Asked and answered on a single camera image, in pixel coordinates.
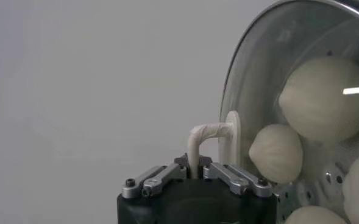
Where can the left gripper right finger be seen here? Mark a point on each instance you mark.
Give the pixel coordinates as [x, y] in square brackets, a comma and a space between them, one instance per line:
[231, 179]

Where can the round glass pot lid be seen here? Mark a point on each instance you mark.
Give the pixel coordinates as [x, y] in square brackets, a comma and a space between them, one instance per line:
[258, 76]

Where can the perforated steel steamer basket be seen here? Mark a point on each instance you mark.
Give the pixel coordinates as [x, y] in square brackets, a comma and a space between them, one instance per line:
[311, 170]

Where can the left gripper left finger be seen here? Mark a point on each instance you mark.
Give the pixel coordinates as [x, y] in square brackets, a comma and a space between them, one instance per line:
[158, 182]

